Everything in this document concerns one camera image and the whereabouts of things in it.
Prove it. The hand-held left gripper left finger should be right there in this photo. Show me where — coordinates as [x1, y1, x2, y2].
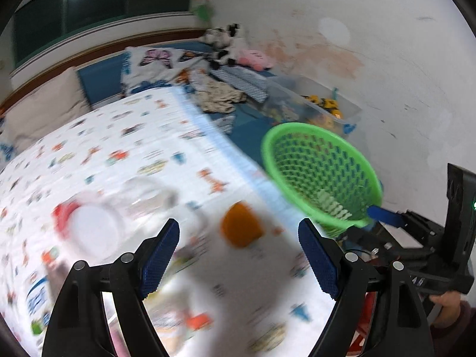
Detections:
[42, 218, 181, 357]

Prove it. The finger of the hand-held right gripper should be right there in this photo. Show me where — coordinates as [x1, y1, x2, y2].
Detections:
[340, 226, 404, 265]
[366, 205, 446, 247]

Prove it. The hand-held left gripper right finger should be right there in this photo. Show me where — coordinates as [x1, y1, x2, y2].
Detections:
[298, 217, 435, 357]

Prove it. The white ribbed paper wrapper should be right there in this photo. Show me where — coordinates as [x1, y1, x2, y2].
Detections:
[316, 190, 354, 221]

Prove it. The orange round object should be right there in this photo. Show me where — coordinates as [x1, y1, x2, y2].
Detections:
[220, 201, 265, 248]

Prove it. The green plastic mesh basket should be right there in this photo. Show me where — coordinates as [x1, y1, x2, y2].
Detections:
[261, 122, 383, 231]

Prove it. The person's right hand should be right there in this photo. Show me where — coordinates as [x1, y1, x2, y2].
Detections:
[429, 291, 465, 330]

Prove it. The red wrapper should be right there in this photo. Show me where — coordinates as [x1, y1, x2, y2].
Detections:
[52, 201, 80, 240]

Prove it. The yellow toy truck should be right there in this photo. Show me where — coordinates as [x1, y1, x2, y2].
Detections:
[305, 95, 345, 120]

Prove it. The printed white tablecloth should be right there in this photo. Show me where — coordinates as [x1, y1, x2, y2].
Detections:
[0, 85, 358, 357]

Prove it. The clear plastic storage box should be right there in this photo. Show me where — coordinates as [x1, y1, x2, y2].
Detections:
[260, 74, 363, 134]

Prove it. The beige crumpled clothing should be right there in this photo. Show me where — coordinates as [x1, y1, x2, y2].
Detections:
[191, 71, 248, 114]

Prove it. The blue bed sheet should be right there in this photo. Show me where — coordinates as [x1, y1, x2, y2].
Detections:
[76, 41, 285, 164]

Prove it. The beige pillow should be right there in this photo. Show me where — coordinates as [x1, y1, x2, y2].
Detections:
[0, 68, 93, 153]

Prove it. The white blue printed pillow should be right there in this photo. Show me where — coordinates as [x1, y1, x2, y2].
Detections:
[0, 113, 19, 164]

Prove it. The grey striped cloth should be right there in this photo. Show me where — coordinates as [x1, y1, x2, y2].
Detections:
[214, 65, 270, 103]

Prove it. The butterfly print pillow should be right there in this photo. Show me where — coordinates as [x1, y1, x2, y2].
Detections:
[121, 46, 209, 97]

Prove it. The pink plush toy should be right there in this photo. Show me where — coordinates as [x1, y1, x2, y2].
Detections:
[238, 48, 274, 71]

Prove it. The black and white plush toy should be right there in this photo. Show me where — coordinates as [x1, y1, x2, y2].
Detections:
[199, 23, 248, 69]

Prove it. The dark window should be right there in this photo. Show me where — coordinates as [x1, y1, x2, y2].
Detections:
[11, 0, 196, 69]

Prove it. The brown wooden rail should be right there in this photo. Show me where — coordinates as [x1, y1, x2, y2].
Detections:
[0, 28, 207, 108]

